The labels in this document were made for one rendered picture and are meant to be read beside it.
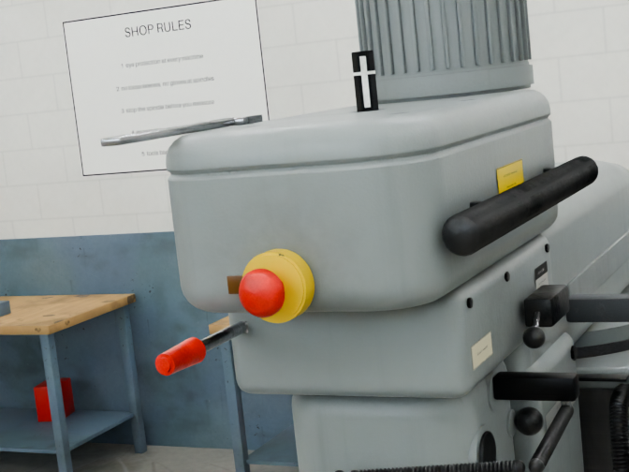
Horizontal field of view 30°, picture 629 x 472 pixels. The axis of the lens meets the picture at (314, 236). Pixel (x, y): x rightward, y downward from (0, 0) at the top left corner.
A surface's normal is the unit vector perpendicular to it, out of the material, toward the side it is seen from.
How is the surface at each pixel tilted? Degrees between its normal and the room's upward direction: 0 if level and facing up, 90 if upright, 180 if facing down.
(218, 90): 90
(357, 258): 90
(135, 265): 90
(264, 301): 93
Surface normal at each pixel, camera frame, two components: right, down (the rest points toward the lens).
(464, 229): -0.42, 0.17
